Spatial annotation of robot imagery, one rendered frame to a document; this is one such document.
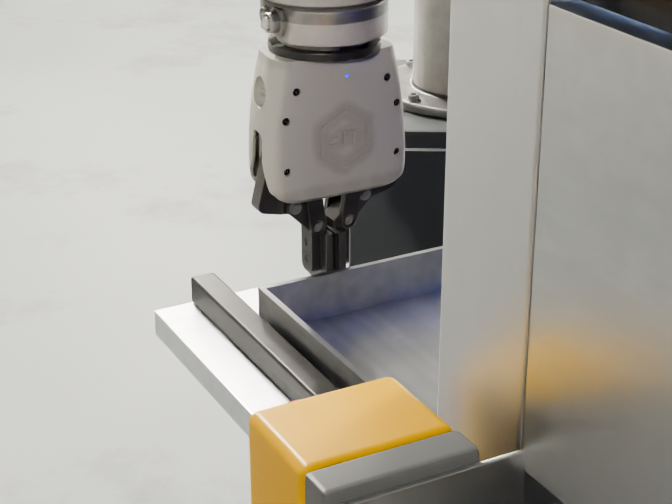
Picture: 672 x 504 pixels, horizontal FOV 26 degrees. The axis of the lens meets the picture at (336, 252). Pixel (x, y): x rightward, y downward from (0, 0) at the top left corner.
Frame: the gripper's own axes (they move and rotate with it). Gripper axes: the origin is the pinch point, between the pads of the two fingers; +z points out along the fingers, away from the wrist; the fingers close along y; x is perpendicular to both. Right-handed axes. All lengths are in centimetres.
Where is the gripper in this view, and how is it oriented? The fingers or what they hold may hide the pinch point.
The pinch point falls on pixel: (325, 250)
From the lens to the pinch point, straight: 102.4
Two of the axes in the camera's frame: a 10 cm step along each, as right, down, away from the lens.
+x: -4.7, -3.7, 8.0
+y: 8.8, -2.0, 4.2
